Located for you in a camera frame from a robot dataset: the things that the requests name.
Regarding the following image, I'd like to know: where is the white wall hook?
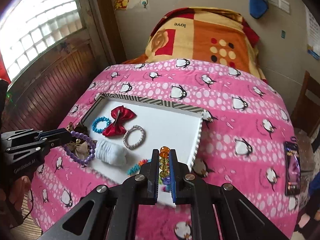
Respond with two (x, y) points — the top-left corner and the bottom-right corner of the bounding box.
(140, 0), (149, 9)

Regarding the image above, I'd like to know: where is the wooden chair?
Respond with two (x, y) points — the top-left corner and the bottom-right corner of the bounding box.
(290, 71), (319, 137)

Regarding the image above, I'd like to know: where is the wall calendar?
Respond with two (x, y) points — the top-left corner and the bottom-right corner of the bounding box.
(305, 6), (320, 60)

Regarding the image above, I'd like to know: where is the red satin bow clip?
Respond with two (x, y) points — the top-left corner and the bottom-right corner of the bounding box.
(103, 106), (136, 137)

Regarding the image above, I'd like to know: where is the black purple phone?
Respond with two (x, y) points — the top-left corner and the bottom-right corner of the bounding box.
(284, 141), (300, 196)

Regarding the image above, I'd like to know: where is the light blue fluffy scrunchie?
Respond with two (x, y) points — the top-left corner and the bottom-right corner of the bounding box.
(95, 140), (127, 167)

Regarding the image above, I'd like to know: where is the pink penguin bedspread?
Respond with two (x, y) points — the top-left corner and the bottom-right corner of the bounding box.
(31, 60), (299, 239)

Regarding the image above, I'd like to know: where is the striped white jewelry tray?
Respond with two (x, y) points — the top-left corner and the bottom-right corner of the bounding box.
(79, 93), (205, 208)

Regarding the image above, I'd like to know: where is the leopard print bow hair clip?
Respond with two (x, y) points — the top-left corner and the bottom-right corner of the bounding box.
(63, 122), (97, 166)

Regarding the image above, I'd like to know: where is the orange yellow crystal bracelet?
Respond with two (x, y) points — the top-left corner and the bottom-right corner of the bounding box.
(158, 146), (171, 193)

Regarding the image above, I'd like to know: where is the pink silver braided bracelet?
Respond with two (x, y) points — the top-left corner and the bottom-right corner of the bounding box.
(122, 125), (146, 151)

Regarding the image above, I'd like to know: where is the blue bead bracelet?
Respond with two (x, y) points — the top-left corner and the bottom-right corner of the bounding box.
(91, 115), (111, 134)

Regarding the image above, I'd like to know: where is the orange yellow folded blanket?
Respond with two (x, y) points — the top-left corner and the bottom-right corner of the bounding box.
(126, 7), (266, 81)

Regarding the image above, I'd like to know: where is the purple bead bracelet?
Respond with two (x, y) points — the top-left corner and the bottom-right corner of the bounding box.
(62, 130), (97, 166)

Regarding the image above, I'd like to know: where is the window with glass blocks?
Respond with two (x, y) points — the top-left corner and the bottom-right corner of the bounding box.
(1, 0), (82, 80)

